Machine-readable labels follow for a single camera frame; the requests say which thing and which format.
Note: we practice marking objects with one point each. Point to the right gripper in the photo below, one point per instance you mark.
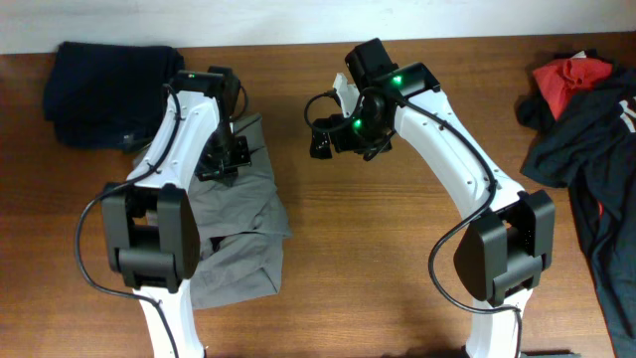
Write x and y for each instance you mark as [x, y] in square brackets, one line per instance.
[344, 141]

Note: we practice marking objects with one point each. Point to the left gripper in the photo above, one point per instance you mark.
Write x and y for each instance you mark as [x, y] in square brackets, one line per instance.
[208, 170]

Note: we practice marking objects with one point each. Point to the grey shorts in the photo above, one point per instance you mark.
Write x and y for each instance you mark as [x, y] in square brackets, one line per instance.
[242, 228]

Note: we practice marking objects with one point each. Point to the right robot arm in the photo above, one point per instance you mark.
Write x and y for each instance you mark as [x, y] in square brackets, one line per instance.
[490, 262]

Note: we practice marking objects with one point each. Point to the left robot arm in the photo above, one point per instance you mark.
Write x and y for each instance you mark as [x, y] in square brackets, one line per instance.
[151, 234]

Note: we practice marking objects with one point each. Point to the folded navy blue garment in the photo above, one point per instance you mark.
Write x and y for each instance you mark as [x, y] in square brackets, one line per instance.
[108, 96]

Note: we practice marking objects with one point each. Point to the red garment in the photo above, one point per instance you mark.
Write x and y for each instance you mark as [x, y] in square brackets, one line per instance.
[560, 80]

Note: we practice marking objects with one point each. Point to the black printed t-shirt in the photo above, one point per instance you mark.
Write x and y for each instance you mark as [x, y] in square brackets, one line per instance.
[590, 151]

